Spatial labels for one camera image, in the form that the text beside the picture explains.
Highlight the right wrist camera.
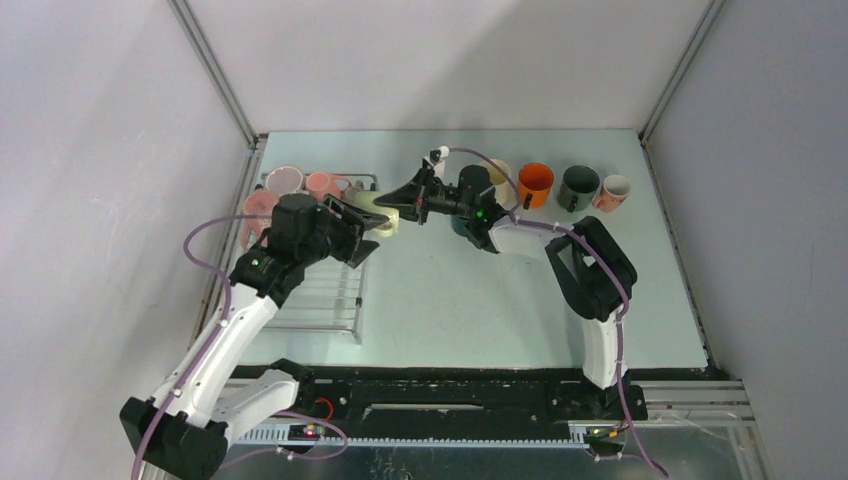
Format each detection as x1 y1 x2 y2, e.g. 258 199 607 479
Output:
423 146 450 181

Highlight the wire dish rack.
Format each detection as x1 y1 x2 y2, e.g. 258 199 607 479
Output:
229 191 367 342

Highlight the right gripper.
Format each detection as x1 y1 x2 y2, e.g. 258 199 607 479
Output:
375 166 475 226

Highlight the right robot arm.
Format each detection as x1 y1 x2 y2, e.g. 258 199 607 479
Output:
375 165 637 418

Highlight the light green mug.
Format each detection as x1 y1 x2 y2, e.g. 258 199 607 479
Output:
344 187 401 240

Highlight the pink patterned mug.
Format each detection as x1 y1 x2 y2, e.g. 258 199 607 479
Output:
240 189 279 249

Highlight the grey mug white base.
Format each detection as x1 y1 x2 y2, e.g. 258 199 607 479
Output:
264 166 305 197

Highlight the cream mug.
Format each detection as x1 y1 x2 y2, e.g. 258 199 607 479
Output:
481 159 514 208

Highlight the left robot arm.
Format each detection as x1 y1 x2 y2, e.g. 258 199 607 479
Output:
120 193 389 479

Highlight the salmon printed mug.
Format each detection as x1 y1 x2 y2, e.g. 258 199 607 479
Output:
592 174 631 213

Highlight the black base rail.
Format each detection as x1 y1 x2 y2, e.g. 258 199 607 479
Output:
292 365 647 442

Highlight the orange mug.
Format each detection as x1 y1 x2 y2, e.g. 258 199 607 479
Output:
517 163 554 210

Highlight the aluminium frame rail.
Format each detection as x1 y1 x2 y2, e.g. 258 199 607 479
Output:
135 380 773 480

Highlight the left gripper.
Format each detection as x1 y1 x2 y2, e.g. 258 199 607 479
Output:
298 194 388 269

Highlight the teal green mug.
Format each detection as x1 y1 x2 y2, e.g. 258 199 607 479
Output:
450 216 470 238

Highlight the dark green mug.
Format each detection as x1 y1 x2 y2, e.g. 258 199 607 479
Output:
556 165 600 213

